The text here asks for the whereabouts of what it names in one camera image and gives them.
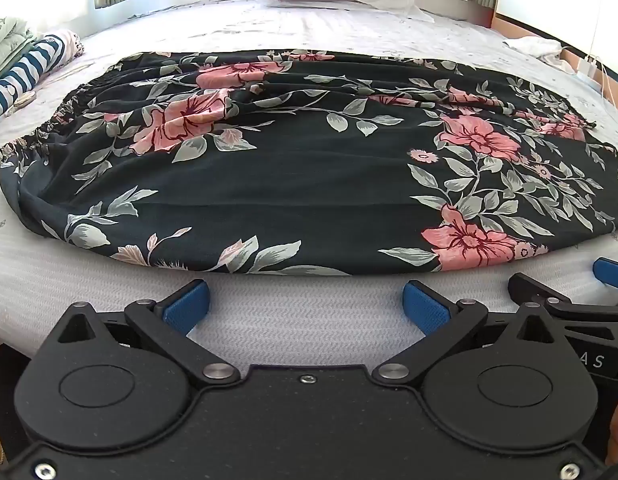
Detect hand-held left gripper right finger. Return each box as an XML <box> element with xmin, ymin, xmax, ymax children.
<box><xmin>371</xmin><ymin>280</ymin><xmax>570</xmax><ymax>389</ymax></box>

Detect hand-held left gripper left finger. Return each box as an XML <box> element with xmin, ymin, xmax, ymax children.
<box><xmin>53</xmin><ymin>279</ymin><xmax>243</xmax><ymax>387</ymax></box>

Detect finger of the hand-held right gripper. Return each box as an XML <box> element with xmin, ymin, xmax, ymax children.
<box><xmin>592</xmin><ymin>257</ymin><xmax>618</xmax><ymax>307</ymax></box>
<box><xmin>508</xmin><ymin>272</ymin><xmax>618</xmax><ymax>322</ymax></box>

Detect black floral pants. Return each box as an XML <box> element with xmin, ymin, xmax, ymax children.
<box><xmin>0</xmin><ymin>49</ymin><xmax>618</xmax><ymax>278</ymax></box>

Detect white crumpled cloth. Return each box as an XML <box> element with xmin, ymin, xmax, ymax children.
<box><xmin>505</xmin><ymin>35</ymin><xmax>566</xmax><ymax>69</ymax></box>

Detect blue white striped blanket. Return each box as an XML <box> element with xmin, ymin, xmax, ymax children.
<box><xmin>0</xmin><ymin>34</ymin><xmax>66</xmax><ymax>123</ymax></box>

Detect pale pink folded cloth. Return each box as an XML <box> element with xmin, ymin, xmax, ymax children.
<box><xmin>53</xmin><ymin>28</ymin><xmax>87</xmax><ymax>64</ymax></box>

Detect bed with white sheet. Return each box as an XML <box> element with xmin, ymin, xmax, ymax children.
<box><xmin>0</xmin><ymin>0</ymin><xmax>618</xmax><ymax>361</ymax></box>

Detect green floral folded quilt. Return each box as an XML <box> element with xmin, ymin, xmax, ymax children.
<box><xmin>0</xmin><ymin>16</ymin><xmax>35</xmax><ymax>82</ymax></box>

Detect white cable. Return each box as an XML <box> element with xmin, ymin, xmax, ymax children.
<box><xmin>589</xmin><ymin>54</ymin><xmax>618</xmax><ymax>107</ymax></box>

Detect wooden bed frame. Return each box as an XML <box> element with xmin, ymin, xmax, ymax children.
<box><xmin>493</xmin><ymin>9</ymin><xmax>618</xmax><ymax>92</ymax></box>

